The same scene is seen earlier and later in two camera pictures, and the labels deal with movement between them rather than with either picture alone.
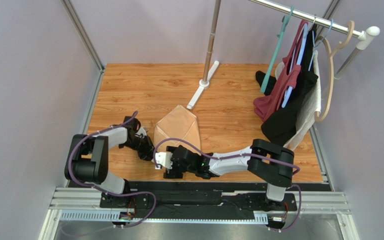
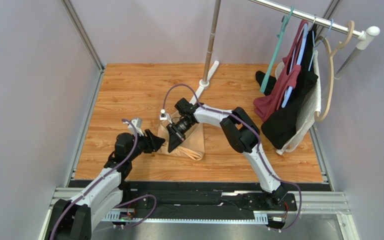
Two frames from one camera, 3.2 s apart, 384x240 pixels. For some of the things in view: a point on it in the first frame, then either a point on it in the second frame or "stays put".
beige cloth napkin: x=180 y=124 stays put
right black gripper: x=174 y=162 to x=177 y=129
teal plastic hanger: x=285 y=20 stays put
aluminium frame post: x=74 y=16 stays put
